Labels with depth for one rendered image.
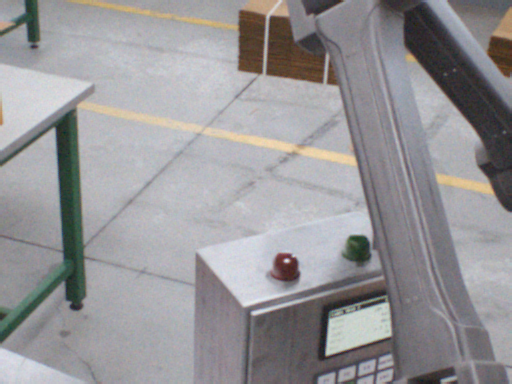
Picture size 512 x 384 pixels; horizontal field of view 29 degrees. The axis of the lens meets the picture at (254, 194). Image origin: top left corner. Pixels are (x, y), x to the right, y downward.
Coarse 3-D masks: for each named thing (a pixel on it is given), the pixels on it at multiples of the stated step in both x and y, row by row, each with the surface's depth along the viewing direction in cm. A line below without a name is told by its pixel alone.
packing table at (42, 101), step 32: (0, 64) 298; (32, 96) 279; (64, 96) 280; (0, 128) 260; (32, 128) 261; (64, 128) 289; (0, 160) 250; (64, 160) 295; (64, 192) 301; (64, 224) 306; (64, 256) 312; (0, 320) 288
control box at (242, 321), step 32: (320, 224) 89; (352, 224) 90; (224, 256) 84; (256, 256) 84; (320, 256) 85; (224, 288) 81; (256, 288) 80; (288, 288) 80; (320, 288) 81; (352, 288) 82; (384, 288) 84; (224, 320) 82; (256, 320) 79; (288, 320) 80; (320, 320) 82; (224, 352) 83; (256, 352) 80; (288, 352) 82; (352, 352) 86
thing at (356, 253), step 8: (352, 240) 83; (360, 240) 83; (368, 240) 84; (344, 248) 84; (352, 248) 83; (360, 248) 83; (368, 248) 83; (344, 256) 84; (352, 256) 83; (360, 256) 83; (368, 256) 84; (352, 264) 84; (360, 264) 84; (368, 264) 84
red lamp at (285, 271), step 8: (280, 256) 81; (288, 256) 81; (296, 256) 81; (272, 264) 81; (280, 264) 80; (288, 264) 80; (296, 264) 80; (272, 272) 81; (280, 272) 80; (288, 272) 80; (296, 272) 81; (272, 280) 81; (280, 280) 80; (288, 280) 81; (296, 280) 81
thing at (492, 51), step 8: (504, 16) 538; (504, 24) 524; (496, 32) 512; (504, 32) 512; (496, 40) 505; (504, 40) 503; (488, 48) 510; (496, 48) 508; (504, 48) 507; (488, 56) 511; (496, 56) 509; (504, 56) 508; (496, 64) 512; (504, 64) 510; (504, 72) 512
